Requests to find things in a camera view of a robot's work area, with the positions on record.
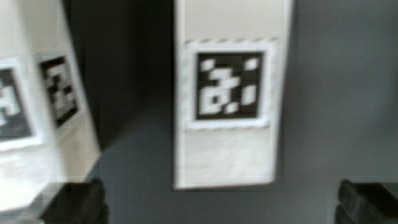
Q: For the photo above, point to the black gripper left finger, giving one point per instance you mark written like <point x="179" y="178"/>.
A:
<point x="79" y="206"/>

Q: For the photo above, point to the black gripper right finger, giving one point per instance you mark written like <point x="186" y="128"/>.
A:
<point x="369" y="203"/>

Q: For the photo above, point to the white table leg with tag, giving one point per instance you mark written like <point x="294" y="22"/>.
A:
<point x="232" y="51"/>

